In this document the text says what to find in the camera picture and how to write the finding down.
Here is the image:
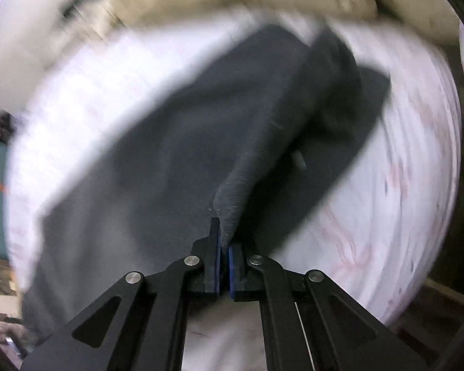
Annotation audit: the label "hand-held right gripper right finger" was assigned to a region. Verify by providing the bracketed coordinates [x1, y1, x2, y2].
[228, 241, 430, 371]

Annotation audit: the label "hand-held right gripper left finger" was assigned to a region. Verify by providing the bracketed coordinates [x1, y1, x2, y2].
[21, 217, 222, 371]

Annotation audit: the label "dark grey pants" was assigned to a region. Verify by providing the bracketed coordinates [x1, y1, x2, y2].
[21, 23, 391, 343]

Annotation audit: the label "white floral bedsheet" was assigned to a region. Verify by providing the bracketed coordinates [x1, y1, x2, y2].
[4, 8, 462, 371]

